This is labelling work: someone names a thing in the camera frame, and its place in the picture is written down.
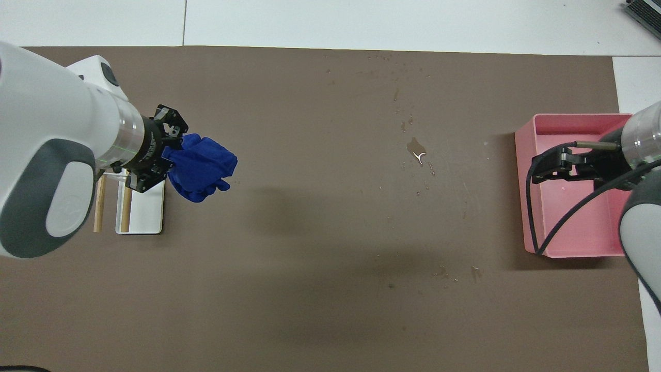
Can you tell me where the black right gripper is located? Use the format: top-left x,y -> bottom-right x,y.
532,129 -> 628,189

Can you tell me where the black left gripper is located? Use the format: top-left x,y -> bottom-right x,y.
127,104 -> 189,193

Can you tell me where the blue towel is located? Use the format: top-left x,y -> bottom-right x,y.
163,133 -> 239,203

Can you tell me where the water puddle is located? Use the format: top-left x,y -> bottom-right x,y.
406,136 -> 428,167

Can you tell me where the white rack base tray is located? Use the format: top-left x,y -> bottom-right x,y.
115,176 -> 166,235

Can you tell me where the pink plastic bin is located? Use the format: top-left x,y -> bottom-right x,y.
515,113 -> 635,259

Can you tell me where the darker wooden rod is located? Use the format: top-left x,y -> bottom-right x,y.
120,183 -> 132,233

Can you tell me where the grey ribbed device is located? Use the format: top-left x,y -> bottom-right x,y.
622,0 -> 661,26

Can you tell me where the brown table mat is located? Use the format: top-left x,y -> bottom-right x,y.
0,45 -> 650,372

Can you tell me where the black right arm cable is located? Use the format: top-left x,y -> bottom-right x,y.
525,141 -> 661,256

